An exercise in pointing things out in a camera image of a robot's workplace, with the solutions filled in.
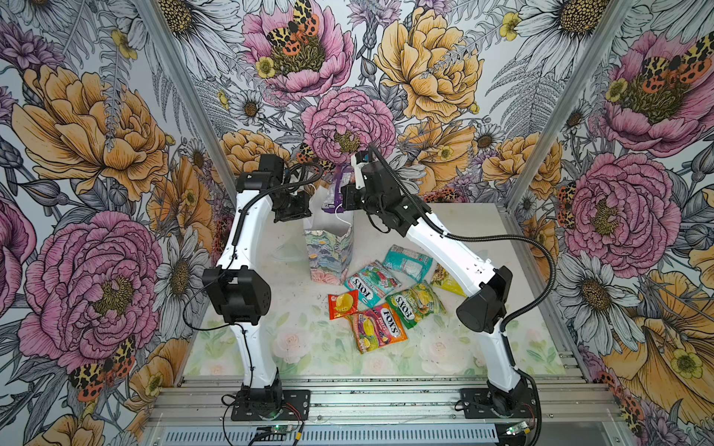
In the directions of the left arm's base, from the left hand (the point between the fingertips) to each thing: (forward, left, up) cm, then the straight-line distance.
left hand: (308, 220), depth 85 cm
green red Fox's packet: (-10, -19, -20) cm, 30 cm away
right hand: (+2, -10, +9) cm, 13 cm away
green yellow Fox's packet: (-17, -33, -20) cm, 43 cm away
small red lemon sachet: (-16, -10, -23) cm, 30 cm away
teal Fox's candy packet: (-3, -33, -20) cm, 39 cm away
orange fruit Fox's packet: (-25, -20, -21) cm, 38 cm away
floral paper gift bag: (-7, -6, -2) cm, 9 cm away
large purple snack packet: (+7, -10, +11) cm, 17 cm away
